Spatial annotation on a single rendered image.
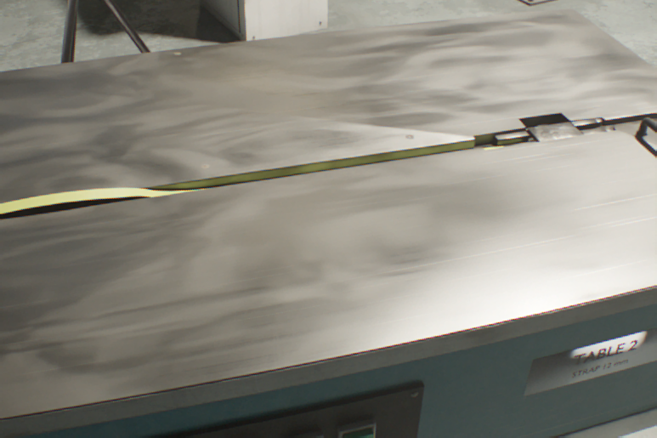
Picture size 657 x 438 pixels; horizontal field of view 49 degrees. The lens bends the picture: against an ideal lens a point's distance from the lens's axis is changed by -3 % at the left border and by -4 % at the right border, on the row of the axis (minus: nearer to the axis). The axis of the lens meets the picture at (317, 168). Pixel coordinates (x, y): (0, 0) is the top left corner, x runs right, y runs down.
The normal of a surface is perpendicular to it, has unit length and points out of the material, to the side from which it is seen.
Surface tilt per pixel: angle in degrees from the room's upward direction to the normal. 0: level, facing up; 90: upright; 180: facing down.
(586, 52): 0
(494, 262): 0
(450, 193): 0
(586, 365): 90
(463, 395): 90
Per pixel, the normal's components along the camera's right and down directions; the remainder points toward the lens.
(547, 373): 0.26, 0.55
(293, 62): 0.00, -0.83
